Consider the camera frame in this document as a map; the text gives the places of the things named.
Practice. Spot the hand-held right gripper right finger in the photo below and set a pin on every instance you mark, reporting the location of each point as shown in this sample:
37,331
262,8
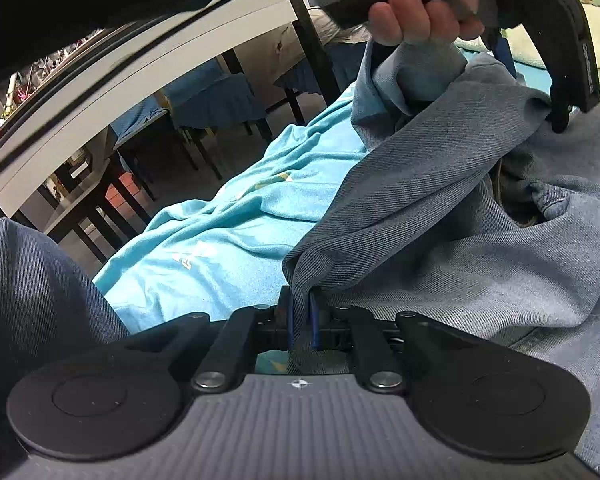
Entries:
316,325

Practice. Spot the person's left hand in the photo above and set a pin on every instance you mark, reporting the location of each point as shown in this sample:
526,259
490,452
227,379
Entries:
400,17

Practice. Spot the turquoise bed sheet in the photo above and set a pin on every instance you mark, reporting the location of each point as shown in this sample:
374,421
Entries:
220,230

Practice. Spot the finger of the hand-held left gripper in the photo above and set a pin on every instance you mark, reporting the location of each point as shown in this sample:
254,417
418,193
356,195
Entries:
505,55
560,117

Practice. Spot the beige grey blanket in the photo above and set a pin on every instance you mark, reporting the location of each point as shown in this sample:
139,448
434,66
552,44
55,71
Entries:
330,22

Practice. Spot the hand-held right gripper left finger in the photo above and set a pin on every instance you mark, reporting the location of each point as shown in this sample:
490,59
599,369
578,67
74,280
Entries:
290,321

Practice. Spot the black wooden chair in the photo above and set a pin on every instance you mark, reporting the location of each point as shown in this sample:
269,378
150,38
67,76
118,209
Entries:
310,55
95,200
210,100

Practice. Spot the blue quilted cushion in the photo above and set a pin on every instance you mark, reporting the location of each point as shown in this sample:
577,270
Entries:
345,70

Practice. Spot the blue denim jeans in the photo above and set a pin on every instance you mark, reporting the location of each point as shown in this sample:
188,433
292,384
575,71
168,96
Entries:
430,210

